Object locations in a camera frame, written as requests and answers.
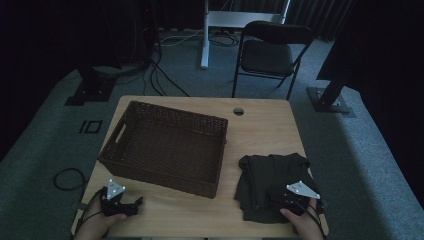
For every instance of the person's left hand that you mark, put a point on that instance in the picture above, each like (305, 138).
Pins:
(96, 225)

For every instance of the brown woven basket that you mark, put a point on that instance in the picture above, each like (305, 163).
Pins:
(166, 150)

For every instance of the dark curtain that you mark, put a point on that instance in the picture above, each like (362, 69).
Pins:
(320, 16)

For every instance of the black metal stand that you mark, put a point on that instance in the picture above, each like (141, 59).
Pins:
(91, 86)
(330, 96)

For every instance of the black folding chair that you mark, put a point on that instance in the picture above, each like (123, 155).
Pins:
(266, 56)

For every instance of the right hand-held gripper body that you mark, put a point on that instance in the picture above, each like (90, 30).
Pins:
(296, 196)

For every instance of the person's right hand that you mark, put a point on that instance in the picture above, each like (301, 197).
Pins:
(306, 226)

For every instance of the dark grey pants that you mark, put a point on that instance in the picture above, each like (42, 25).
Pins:
(263, 176)

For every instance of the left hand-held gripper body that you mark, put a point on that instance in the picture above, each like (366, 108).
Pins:
(111, 200)

